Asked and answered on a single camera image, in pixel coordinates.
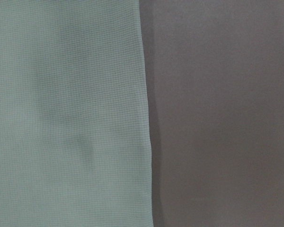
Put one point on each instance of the olive green long-sleeve shirt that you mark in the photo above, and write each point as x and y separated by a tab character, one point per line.
75	145

